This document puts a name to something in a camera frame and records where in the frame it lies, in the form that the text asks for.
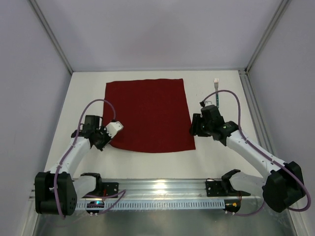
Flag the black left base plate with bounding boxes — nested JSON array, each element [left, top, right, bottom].
[[84, 182, 119, 198]]

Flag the aluminium front rail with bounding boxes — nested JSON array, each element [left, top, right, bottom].
[[34, 175, 262, 201]]

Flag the aluminium right side rail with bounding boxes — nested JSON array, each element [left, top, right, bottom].
[[238, 70, 276, 154]]

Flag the aluminium rail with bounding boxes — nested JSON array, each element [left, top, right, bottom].
[[34, 175, 262, 201], [238, 70, 276, 154]]

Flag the right corner frame post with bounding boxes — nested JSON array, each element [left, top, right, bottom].
[[245, 0, 291, 74]]

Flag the left corner frame post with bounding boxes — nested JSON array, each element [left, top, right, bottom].
[[27, 0, 74, 75]]

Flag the fork with teal handle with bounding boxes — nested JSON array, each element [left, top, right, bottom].
[[214, 78, 220, 108]]

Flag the corner frame post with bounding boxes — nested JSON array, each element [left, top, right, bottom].
[[27, 0, 74, 75], [245, 0, 291, 74]]

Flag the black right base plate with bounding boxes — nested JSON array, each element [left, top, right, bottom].
[[205, 179, 251, 197]]

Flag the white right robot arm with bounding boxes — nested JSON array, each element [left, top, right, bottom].
[[189, 103, 306, 212]]

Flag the slotted cable duct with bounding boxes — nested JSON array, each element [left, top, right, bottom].
[[76, 199, 225, 210]]

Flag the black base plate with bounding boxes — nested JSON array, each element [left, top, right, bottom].
[[205, 179, 251, 197], [84, 182, 119, 198]]

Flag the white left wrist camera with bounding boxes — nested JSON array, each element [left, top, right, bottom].
[[105, 121, 124, 139]]

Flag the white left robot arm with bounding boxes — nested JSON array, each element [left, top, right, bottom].
[[34, 115, 122, 217]]

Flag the dark red cloth napkin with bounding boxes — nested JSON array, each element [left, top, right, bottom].
[[103, 79, 195, 153]]

